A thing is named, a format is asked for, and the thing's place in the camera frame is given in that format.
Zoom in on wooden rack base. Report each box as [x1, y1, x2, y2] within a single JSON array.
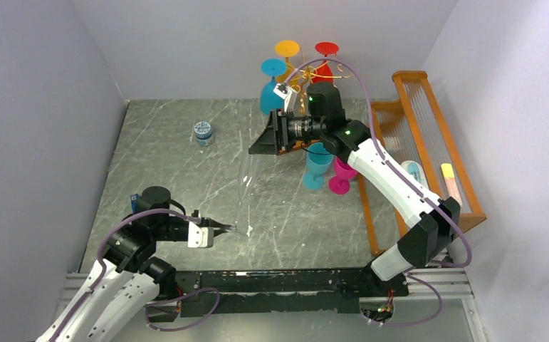
[[276, 141, 310, 155]]

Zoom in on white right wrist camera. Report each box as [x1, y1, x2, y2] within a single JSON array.
[[273, 83, 298, 112]]

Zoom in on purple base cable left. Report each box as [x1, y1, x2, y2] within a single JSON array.
[[144, 286, 221, 332]]

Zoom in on gold wire glass rack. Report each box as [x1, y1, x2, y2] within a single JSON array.
[[287, 61, 351, 90]]

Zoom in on dark blue wine glass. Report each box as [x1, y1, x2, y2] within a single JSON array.
[[259, 58, 287, 116]]

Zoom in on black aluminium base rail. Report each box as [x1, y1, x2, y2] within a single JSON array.
[[61, 266, 474, 318]]

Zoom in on yellow wine glass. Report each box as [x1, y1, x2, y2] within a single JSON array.
[[275, 40, 300, 83]]

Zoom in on blue clip tool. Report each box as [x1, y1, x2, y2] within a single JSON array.
[[130, 193, 140, 214]]

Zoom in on wooden tiered shelf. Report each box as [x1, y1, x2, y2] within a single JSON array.
[[363, 71, 486, 232]]

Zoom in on blue cleaning gel jar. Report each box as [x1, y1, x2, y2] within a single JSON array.
[[193, 121, 214, 146]]

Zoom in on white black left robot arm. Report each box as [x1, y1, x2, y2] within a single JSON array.
[[38, 186, 234, 341]]

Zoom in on red wine glass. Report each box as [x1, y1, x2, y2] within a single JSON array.
[[310, 41, 339, 83]]

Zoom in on clear wine glass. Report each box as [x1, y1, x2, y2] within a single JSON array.
[[235, 153, 262, 235]]

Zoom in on blue blister pack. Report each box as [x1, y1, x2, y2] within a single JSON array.
[[401, 160, 429, 188]]

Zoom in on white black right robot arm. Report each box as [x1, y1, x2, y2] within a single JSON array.
[[249, 82, 461, 296]]

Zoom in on yellow orange marker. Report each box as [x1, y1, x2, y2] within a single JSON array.
[[441, 162, 463, 206]]

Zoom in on pink wine glass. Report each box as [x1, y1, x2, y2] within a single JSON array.
[[328, 157, 358, 195]]

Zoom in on light blue wine glass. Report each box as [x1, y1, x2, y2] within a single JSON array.
[[302, 142, 334, 191]]

